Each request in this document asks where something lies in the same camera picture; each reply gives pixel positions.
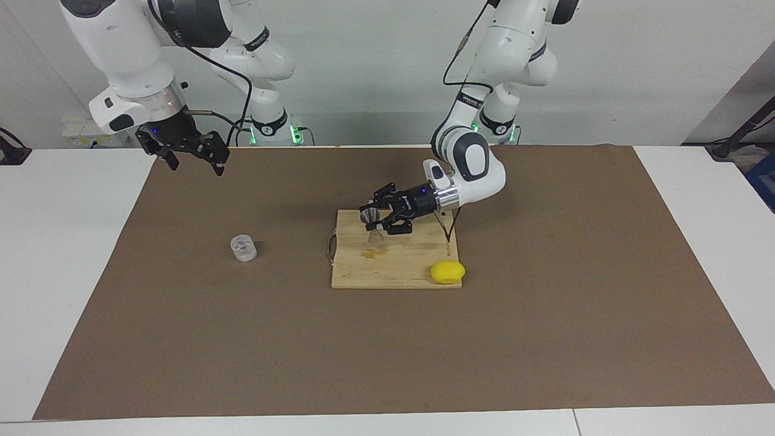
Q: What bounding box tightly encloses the black stand leg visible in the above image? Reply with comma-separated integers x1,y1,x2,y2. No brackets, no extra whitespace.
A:
705,97,775,161

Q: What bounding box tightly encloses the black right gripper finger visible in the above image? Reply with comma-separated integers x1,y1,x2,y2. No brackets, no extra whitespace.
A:
136,128,180,171
195,130,231,177

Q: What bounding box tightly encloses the brown paper table mat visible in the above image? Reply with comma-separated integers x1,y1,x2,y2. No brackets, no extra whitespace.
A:
33,144,775,420

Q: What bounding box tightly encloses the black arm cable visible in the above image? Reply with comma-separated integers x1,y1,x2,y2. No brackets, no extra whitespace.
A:
442,0,494,244
148,0,253,131

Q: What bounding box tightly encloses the black clamp mount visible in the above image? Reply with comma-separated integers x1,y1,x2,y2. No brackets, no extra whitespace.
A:
0,127,32,165

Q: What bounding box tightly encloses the yellow lemon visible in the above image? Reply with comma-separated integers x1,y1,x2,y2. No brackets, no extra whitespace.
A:
430,260,466,285

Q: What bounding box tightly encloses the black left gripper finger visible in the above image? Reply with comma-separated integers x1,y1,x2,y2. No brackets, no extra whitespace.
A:
368,182,401,211
365,212,414,236

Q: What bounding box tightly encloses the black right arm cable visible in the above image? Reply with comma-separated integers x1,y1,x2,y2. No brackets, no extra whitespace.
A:
148,0,253,131

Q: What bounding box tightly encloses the wooden cutting board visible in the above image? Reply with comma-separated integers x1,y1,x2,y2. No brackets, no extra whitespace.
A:
327,210,463,289

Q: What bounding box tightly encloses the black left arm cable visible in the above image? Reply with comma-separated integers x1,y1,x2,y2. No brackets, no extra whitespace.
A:
442,0,494,244

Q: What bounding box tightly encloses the small clear glass cup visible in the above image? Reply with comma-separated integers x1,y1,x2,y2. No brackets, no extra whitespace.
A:
229,234,257,262

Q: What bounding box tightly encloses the black base power cable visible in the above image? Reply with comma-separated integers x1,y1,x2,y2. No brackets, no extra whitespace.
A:
226,117,255,147

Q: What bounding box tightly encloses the white wall socket box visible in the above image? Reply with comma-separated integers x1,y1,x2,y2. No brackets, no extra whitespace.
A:
62,118,137,148

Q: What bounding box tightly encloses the blue crate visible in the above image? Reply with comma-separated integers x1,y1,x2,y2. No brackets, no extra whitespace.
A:
745,151,775,213

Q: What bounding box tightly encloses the steel double jigger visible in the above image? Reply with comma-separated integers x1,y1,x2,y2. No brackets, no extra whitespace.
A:
360,208,388,246

